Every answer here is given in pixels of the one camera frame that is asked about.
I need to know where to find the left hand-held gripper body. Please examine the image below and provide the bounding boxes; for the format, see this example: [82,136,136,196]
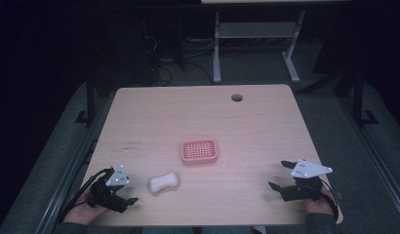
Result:
[86,164,131,215]

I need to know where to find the person's right hand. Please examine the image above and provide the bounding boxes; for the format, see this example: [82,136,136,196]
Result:
[303,189,337,217]

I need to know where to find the grey floor rail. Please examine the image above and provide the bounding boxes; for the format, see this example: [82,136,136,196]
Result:
[336,96,400,215]
[33,97,116,234]

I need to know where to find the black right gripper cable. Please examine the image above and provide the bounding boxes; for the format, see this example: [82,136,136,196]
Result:
[320,179,340,222]

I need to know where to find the black metal stand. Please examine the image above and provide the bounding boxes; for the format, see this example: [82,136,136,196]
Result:
[74,72,99,127]
[351,62,380,129]

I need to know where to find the pink soap dish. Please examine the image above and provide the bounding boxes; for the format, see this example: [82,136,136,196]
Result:
[180,137,220,167]

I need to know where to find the white bone-shaped soap bar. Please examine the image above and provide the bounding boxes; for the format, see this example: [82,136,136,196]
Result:
[148,171,180,194]

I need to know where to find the black floor cables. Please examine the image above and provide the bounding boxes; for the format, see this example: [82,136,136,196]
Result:
[140,19,216,88]

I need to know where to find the white metal table frame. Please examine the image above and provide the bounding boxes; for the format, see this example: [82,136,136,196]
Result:
[201,0,352,84]

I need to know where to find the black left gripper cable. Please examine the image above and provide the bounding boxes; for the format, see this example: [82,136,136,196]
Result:
[58,168,115,224]

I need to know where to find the person's left hand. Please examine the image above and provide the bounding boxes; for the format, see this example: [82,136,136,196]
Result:
[63,188,108,225]

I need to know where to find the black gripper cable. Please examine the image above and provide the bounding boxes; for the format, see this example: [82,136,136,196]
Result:
[320,179,340,222]
[58,168,115,224]

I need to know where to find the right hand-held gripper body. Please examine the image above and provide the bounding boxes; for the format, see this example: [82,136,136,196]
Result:
[279,158,334,203]

